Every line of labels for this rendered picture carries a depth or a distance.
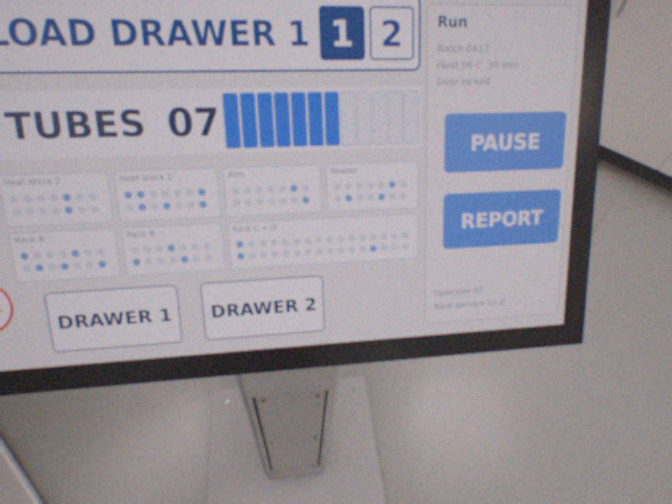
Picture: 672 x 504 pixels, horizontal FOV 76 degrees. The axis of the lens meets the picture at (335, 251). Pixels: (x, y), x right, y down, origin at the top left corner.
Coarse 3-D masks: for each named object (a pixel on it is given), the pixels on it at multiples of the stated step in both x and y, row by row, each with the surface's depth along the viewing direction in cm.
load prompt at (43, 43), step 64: (0, 0) 27; (64, 0) 28; (128, 0) 28; (192, 0) 29; (256, 0) 29; (320, 0) 30; (384, 0) 30; (0, 64) 28; (64, 64) 29; (128, 64) 29; (192, 64) 30; (256, 64) 30; (320, 64) 31; (384, 64) 31
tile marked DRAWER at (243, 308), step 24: (216, 288) 33; (240, 288) 33; (264, 288) 33; (288, 288) 33; (312, 288) 34; (216, 312) 33; (240, 312) 33; (264, 312) 34; (288, 312) 34; (312, 312) 34; (216, 336) 33; (240, 336) 34; (264, 336) 34
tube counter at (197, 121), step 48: (192, 96) 30; (240, 96) 30; (288, 96) 31; (336, 96) 31; (384, 96) 32; (192, 144) 31; (240, 144) 31; (288, 144) 31; (336, 144) 32; (384, 144) 32
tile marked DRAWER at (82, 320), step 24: (96, 288) 32; (120, 288) 32; (144, 288) 32; (168, 288) 32; (48, 312) 31; (72, 312) 32; (96, 312) 32; (120, 312) 32; (144, 312) 32; (168, 312) 33; (72, 336) 32; (96, 336) 32; (120, 336) 32; (144, 336) 33; (168, 336) 33
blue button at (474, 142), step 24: (456, 120) 33; (480, 120) 33; (504, 120) 33; (528, 120) 33; (552, 120) 34; (456, 144) 33; (480, 144) 33; (504, 144) 33; (528, 144) 34; (552, 144) 34; (456, 168) 33; (480, 168) 34; (504, 168) 34; (528, 168) 34; (552, 168) 34
